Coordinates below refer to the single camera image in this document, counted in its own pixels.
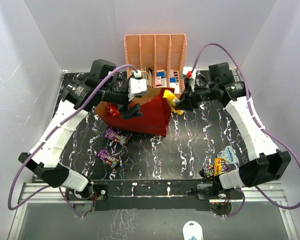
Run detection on red white paper box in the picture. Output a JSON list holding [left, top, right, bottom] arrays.
[[154, 69, 167, 88]]

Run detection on light blue snack pouch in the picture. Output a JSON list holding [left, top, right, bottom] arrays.
[[217, 145, 239, 164]]

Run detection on yellow snack pack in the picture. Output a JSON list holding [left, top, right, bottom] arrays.
[[162, 89, 184, 115]]

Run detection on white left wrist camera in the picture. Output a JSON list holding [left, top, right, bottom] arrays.
[[128, 70, 148, 101]]

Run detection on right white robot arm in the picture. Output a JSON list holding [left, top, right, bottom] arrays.
[[175, 62, 291, 199]]

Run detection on white oval object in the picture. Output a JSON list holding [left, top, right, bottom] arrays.
[[182, 220, 204, 240]]

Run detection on purple cable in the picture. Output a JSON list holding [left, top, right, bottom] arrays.
[[189, 43, 300, 218], [7, 64, 141, 218]]

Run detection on red chips bag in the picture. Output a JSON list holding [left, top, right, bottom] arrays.
[[107, 105, 119, 116]]

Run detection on purple candy pack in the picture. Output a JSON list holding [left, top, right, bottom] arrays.
[[97, 148, 120, 169], [103, 126, 130, 146]]

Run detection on yellow candy pack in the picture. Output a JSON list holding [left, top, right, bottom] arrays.
[[214, 157, 228, 177]]

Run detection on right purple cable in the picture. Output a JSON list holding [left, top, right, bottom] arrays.
[[189, 43, 300, 218]]

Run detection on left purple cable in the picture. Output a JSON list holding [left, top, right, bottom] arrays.
[[7, 64, 141, 218]]

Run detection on peach desk organizer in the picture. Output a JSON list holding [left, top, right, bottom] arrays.
[[124, 33, 187, 93]]

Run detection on brown candy pack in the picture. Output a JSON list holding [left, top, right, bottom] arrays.
[[202, 164, 215, 181]]

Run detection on red paper bag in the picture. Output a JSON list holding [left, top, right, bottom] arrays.
[[94, 87, 175, 136]]

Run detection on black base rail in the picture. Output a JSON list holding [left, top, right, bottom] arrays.
[[65, 179, 224, 211]]

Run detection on white card box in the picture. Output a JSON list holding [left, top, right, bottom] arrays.
[[169, 77, 180, 94]]

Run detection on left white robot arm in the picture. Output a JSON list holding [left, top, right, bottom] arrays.
[[18, 59, 147, 200]]

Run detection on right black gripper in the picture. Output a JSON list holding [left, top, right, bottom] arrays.
[[174, 80, 218, 112]]

